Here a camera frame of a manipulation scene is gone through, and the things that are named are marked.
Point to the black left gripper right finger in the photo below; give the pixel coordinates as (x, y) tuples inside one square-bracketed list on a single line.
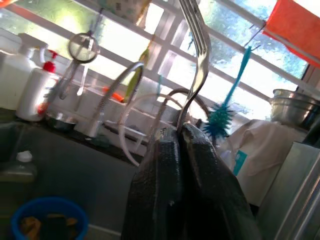
[(212, 200)]

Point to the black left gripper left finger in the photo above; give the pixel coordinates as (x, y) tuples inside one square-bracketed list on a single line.
[(157, 190)]

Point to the steel fork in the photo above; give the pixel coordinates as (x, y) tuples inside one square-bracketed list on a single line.
[(200, 37)]

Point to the steel kitchen sink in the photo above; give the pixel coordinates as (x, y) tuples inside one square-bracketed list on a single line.
[(87, 180)]

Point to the white plastic tube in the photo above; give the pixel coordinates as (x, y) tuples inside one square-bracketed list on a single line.
[(122, 130), (162, 107)]

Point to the blue bottle brush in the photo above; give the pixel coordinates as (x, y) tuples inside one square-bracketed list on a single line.
[(220, 122)]

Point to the steel arched tap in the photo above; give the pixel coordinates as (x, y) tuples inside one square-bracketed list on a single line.
[(175, 91)]

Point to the orange plastic tool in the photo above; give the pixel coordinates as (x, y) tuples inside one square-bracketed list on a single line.
[(117, 96)]

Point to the teal hook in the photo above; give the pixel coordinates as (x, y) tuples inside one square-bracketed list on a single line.
[(159, 85)]

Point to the blue plastic bowl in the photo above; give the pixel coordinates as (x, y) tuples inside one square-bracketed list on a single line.
[(50, 202)]

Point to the green scouring sponge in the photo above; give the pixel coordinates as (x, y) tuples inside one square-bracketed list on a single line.
[(52, 225)]

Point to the yellow green hanging clip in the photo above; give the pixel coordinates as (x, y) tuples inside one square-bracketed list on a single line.
[(135, 80)]

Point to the small steel dish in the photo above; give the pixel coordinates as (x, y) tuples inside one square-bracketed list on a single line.
[(61, 123)]

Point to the steel pot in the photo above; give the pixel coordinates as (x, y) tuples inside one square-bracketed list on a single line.
[(292, 110)]

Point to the flexible steel faucet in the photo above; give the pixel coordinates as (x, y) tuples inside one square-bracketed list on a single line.
[(125, 73)]

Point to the clear bottle with white cap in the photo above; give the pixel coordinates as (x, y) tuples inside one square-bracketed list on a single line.
[(20, 172)]

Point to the white bottle with red pump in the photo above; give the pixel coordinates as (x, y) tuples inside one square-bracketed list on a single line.
[(35, 95)]

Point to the metal mesh strainer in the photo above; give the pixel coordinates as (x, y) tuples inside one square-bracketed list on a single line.
[(82, 47)]

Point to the white window grille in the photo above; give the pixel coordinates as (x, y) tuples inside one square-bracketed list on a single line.
[(165, 27)]

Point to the patterned hanging cloth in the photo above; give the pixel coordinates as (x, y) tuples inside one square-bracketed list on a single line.
[(125, 10)]

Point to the white spray bottle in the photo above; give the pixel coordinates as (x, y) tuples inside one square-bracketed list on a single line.
[(12, 75)]

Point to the orange hanging cloth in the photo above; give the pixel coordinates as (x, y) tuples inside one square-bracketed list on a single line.
[(292, 27)]

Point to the pink hanging cloth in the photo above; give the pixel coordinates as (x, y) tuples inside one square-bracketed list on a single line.
[(6, 2)]

